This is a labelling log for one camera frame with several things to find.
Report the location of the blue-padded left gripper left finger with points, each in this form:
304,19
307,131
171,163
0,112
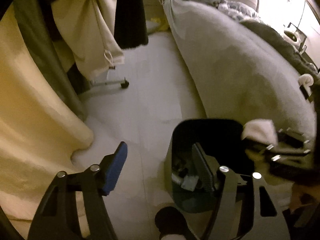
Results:
57,216

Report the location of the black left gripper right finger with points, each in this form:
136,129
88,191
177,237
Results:
242,206

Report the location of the white tissue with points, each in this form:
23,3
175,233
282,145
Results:
261,130
306,81

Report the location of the black trash bin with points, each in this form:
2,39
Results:
219,138

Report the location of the person's right hand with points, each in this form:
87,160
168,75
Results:
298,191

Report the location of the dark grey fleece duvet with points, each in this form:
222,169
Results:
250,19

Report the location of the grey bed with blanket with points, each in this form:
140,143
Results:
237,74

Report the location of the clothes rack wheeled base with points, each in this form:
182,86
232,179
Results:
124,83

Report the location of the white sliding wardrobe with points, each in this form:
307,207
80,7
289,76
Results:
308,23

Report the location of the grey floor cushion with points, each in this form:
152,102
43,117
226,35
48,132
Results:
152,27

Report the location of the black hanging garment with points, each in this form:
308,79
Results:
130,25

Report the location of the cream hanging garment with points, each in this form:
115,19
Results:
87,26

